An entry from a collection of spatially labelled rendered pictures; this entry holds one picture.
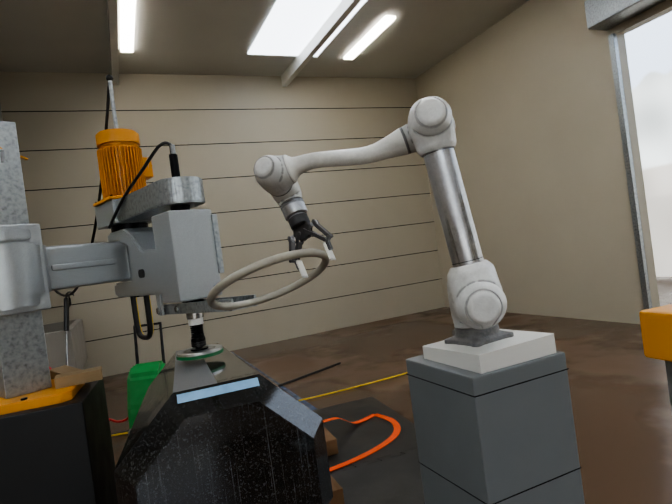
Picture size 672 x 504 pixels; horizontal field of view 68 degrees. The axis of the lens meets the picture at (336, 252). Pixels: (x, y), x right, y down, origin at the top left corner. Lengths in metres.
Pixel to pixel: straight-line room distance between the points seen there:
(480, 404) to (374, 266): 6.58
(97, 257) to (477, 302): 2.02
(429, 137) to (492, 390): 0.82
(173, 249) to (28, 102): 5.47
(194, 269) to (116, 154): 0.97
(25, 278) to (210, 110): 5.40
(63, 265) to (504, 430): 2.14
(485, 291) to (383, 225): 6.77
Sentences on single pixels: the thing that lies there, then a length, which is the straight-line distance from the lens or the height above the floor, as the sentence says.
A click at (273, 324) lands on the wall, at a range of 7.53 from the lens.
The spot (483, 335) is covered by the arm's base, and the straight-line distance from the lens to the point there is 1.81.
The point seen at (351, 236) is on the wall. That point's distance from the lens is 7.98.
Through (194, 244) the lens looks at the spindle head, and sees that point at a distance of 2.39.
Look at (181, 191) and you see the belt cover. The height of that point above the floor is 1.60.
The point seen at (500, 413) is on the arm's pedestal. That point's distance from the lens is 1.73.
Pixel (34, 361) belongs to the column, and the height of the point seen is 0.92.
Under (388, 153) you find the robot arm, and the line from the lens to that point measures 1.82.
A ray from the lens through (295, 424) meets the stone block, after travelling 2.03.
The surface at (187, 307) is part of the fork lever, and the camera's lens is 2.41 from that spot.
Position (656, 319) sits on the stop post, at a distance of 0.96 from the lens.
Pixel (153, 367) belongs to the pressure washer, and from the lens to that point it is 4.04.
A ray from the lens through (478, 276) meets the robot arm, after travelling 1.59.
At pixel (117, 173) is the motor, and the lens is 3.04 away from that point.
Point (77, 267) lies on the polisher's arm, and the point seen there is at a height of 1.33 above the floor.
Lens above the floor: 1.25
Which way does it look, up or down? level
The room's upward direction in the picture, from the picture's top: 8 degrees counter-clockwise
